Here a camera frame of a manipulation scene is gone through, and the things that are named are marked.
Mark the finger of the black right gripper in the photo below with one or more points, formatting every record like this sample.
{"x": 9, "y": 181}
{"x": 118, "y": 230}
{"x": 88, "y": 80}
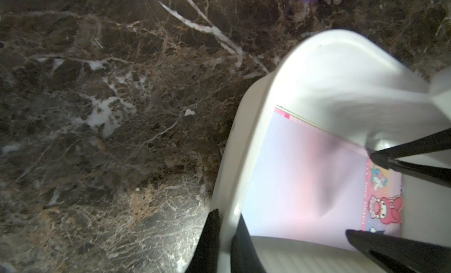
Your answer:
{"x": 400, "y": 255}
{"x": 427, "y": 158}

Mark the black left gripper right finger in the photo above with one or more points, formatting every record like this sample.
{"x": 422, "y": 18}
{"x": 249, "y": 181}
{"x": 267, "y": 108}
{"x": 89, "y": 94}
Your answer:
{"x": 243, "y": 257}

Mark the pink sticker sheet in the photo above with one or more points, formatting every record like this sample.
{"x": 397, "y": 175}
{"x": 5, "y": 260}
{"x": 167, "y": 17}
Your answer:
{"x": 309, "y": 185}

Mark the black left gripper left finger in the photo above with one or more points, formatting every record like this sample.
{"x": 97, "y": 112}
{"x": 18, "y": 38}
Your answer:
{"x": 205, "y": 257}

